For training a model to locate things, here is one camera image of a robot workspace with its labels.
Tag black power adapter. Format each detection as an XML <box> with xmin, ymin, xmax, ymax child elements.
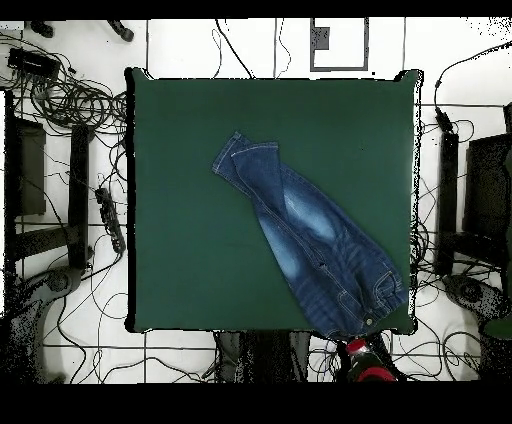
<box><xmin>434</xmin><ymin>106</ymin><xmax>456</xmax><ymax>134</ymax></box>

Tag black power strip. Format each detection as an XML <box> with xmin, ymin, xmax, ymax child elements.
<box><xmin>94</xmin><ymin>186</ymin><xmax>126</xmax><ymax>254</ymax></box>

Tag black frame stand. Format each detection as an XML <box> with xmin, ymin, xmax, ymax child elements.
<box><xmin>3</xmin><ymin>91</ymin><xmax>95</xmax><ymax>277</ymax></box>

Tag blue denim jeans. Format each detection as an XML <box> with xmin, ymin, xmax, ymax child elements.
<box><xmin>210</xmin><ymin>130</ymin><xmax>410</xmax><ymax>341</ymax></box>

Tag black metal column stand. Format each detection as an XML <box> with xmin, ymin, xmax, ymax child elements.
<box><xmin>215</xmin><ymin>330</ymin><xmax>312</xmax><ymax>383</ymax></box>

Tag black electronics box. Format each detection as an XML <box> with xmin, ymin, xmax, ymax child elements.
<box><xmin>6</xmin><ymin>47</ymin><xmax>62</xmax><ymax>79</ymax></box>

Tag black cabinet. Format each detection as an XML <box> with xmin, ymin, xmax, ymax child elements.
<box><xmin>463</xmin><ymin>102</ymin><xmax>512</xmax><ymax>265</ymax></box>

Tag black stand foot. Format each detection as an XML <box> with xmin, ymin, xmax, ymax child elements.
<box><xmin>105</xmin><ymin>19</ymin><xmax>135</xmax><ymax>42</ymax></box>
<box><xmin>29</xmin><ymin>19</ymin><xmax>54</xmax><ymax>39</ymax></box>

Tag dark green table cloth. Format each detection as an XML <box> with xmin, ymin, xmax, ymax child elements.
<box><xmin>124</xmin><ymin>67</ymin><xmax>424</xmax><ymax>335</ymax></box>

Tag black cable tangle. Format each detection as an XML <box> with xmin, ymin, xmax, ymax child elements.
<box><xmin>0</xmin><ymin>34</ymin><xmax>129</xmax><ymax>135</ymax></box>

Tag black upright bar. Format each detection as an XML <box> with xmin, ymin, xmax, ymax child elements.
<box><xmin>435</xmin><ymin>133</ymin><xmax>460</xmax><ymax>277</ymax></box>

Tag grey square frame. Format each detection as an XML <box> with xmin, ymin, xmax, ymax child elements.
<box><xmin>309</xmin><ymin>17</ymin><xmax>370</xmax><ymax>73</ymax></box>

